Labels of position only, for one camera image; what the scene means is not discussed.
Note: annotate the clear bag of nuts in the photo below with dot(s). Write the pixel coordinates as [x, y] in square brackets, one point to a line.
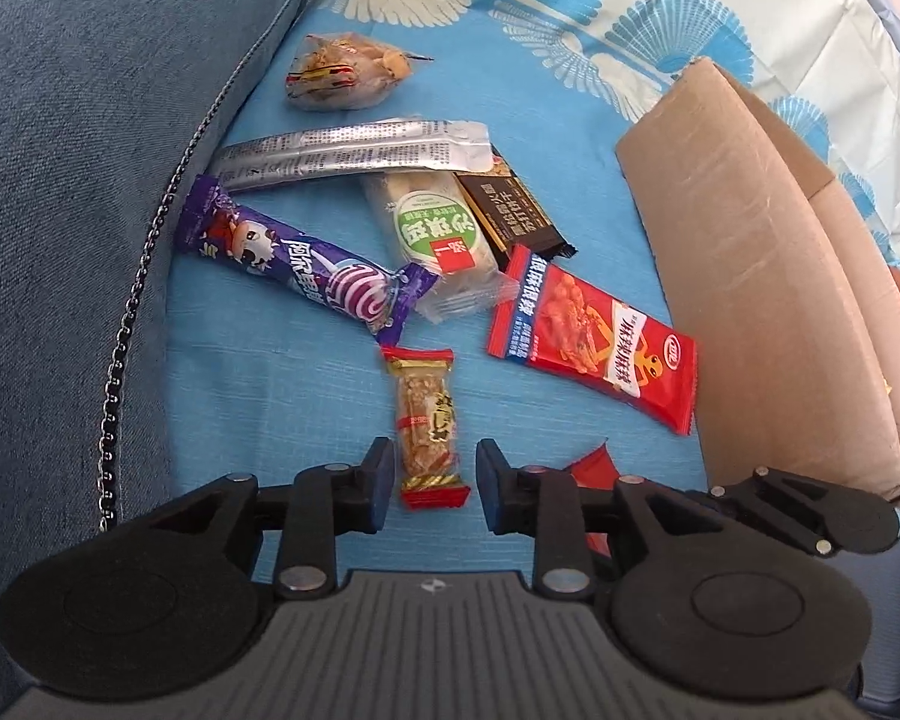
[346, 71]

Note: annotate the black chocolate bar wrapper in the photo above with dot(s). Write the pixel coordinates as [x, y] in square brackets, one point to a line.
[509, 214]

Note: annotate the brown cardboard box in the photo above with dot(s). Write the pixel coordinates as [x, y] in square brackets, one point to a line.
[767, 264]

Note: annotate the green label pastry packet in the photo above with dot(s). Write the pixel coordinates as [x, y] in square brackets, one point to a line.
[430, 224]

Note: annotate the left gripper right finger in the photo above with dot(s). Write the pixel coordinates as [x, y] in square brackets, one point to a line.
[709, 604]

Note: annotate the red spicy snack packet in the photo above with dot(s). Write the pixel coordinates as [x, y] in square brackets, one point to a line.
[563, 325]

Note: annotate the blue fan pattern cloth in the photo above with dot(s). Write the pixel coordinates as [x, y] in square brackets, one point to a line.
[259, 380]

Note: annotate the small peanut candy bar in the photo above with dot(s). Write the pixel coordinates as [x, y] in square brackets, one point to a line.
[426, 428]

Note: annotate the silver stick sachet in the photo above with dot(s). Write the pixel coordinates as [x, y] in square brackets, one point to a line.
[347, 150]

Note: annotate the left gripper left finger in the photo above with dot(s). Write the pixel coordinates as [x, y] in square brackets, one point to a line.
[168, 600]

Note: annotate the purple milk candy wrapper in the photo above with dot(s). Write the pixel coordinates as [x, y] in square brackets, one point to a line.
[214, 226]

